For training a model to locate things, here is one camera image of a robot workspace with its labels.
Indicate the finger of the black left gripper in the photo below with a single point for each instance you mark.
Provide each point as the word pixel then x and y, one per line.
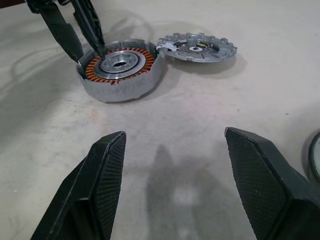
pixel 91 27
pixel 62 27

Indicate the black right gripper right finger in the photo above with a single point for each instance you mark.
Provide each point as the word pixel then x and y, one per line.
pixel 265 180

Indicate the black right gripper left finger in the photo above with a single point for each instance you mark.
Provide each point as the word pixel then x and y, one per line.
pixel 100 180

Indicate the silver motor housing copper windings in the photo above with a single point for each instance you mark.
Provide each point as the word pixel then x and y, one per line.
pixel 120 92

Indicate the silver round motor lid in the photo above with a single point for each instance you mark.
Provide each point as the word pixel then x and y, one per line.
pixel 220 53

